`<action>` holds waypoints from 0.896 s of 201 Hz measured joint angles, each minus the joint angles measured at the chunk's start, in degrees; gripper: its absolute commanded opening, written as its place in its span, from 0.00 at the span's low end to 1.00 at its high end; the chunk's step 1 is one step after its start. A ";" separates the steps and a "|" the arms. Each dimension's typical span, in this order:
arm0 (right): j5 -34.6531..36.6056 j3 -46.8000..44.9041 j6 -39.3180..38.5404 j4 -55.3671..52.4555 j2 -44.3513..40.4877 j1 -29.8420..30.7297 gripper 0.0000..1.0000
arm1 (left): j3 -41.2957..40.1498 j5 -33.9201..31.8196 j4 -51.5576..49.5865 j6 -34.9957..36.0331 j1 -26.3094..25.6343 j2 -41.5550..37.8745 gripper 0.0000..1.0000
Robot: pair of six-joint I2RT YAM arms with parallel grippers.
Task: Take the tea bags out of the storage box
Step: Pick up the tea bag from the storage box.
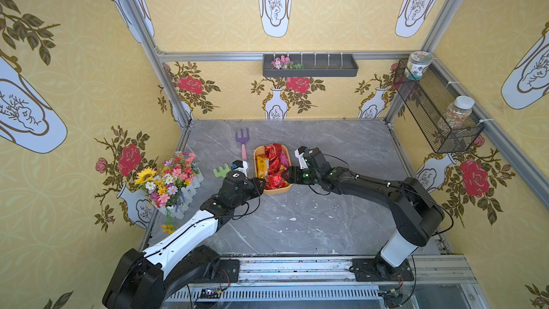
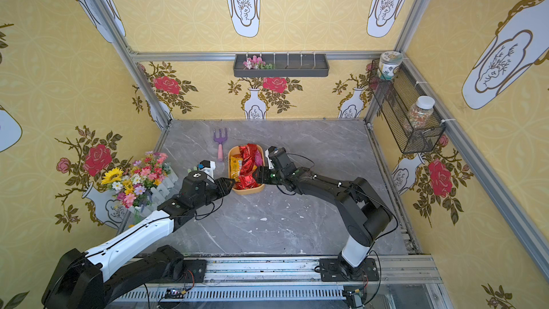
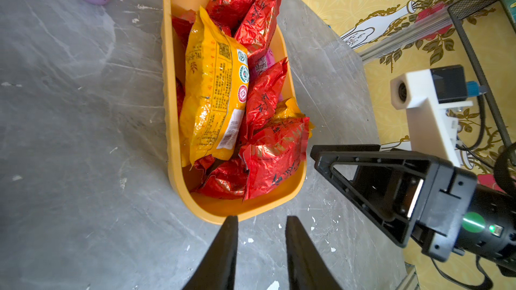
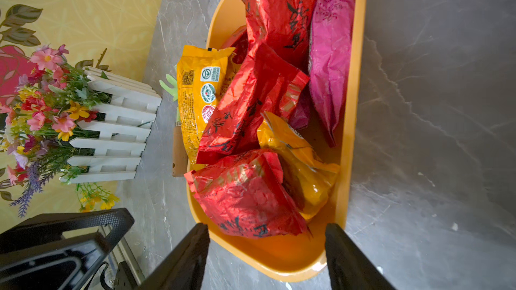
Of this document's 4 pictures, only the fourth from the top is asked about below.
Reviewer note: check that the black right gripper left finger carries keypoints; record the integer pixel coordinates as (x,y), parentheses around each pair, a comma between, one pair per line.
(184,267)

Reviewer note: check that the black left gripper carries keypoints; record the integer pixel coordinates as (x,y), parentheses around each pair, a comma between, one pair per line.
(60,250)

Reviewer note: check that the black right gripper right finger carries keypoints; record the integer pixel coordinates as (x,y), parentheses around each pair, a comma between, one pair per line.
(349,268)

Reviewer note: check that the small yellow tea bag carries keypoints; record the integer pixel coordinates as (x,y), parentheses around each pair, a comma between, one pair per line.
(307,179)

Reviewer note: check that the large yellow tea bag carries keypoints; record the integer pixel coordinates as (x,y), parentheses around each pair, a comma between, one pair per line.
(200,76)

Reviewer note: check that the long red tea bag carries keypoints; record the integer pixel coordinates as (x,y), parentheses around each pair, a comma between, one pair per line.
(283,25)

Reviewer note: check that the yellow plastic storage box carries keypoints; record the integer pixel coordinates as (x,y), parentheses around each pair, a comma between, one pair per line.
(299,258)

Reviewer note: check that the red tea bag front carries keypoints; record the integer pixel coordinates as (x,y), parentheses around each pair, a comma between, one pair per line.
(244,195)

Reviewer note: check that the magenta tea bag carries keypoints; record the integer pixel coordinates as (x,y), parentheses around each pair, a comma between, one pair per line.
(329,61)

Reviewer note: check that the white picket fence planter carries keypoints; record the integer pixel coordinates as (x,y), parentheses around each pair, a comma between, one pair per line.
(123,132)

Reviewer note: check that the artificial flower bouquet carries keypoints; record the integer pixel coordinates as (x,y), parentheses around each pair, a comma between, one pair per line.
(42,122)

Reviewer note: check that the green toy hand rake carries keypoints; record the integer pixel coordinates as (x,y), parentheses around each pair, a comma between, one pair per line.
(170,86)

